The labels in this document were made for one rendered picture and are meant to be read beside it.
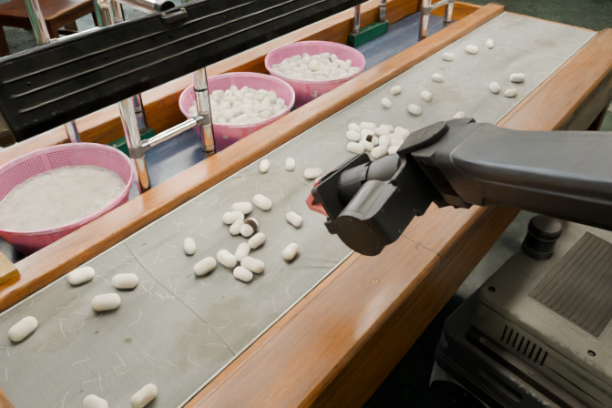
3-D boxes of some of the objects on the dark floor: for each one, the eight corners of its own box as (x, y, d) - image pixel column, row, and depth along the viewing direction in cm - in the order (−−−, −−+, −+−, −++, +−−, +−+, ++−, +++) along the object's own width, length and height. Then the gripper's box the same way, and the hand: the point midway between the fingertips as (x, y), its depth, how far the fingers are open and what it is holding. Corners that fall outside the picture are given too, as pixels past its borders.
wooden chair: (73, 102, 279) (18, -81, 226) (9, 92, 289) (-58, -86, 236) (119, 70, 313) (81, -96, 260) (60, 62, 323) (12, -99, 270)
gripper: (373, 229, 57) (296, 244, 69) (421, 187, 63) (342, 207, 75) (344, 177, 56) (270, 201, 68) (395, 138, 62) (320, 167, 75)
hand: (311, 203), depth 71 cm, fingers closed
